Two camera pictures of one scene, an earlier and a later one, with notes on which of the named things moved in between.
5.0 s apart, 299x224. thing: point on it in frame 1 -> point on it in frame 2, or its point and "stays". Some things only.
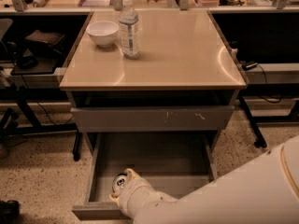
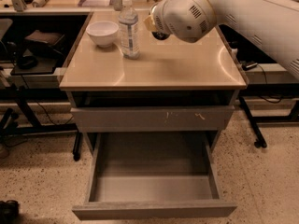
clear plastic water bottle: [129, 30] stays
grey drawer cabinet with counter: [183, 80] stays
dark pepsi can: [119, 182] -> [161, 35]
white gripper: [135, 190] -> [163, 20]
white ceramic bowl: [103, 33] stays
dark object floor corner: [9, 212] stays
